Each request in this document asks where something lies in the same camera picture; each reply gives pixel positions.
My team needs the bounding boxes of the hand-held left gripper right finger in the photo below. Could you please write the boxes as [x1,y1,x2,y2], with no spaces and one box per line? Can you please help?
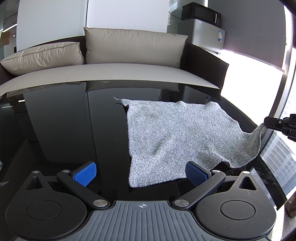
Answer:
[171,161,259,211]

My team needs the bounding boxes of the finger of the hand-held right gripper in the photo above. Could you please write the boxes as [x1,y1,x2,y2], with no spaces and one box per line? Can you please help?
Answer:
[264,116,285,131]

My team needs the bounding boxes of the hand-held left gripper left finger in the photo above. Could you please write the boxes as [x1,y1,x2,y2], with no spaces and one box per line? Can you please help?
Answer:
[24,161,111,211]

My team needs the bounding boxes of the grey terry towel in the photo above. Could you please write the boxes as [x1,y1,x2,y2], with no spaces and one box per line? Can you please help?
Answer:
[113,96,265,189]

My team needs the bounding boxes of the brown blurred object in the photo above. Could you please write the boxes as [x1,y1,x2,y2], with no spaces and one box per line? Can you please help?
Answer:
[286,199,296,218]

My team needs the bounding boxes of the dark brown sofa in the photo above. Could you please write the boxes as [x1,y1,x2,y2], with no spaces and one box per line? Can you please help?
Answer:
[0,35,229,98]

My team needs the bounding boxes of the silver mini fridge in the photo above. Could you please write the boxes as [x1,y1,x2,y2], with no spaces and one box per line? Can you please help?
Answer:
[177,18,225,55]

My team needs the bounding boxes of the small beige cushion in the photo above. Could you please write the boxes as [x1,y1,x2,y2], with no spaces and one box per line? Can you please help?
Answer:
[0,41,86,76]

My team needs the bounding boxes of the black microwave oven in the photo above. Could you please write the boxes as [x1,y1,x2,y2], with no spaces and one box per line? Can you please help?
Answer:
[181,2,221,27]

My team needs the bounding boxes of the large beige cushion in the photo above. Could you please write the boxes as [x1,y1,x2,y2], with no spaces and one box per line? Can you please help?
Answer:
[83,26,189,69]

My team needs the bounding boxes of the window blinds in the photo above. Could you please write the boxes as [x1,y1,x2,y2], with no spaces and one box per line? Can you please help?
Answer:
[166,0,209,35]

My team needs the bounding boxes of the black power cable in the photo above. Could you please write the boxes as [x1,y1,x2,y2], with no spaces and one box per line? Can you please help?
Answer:
[168,10,183,21]

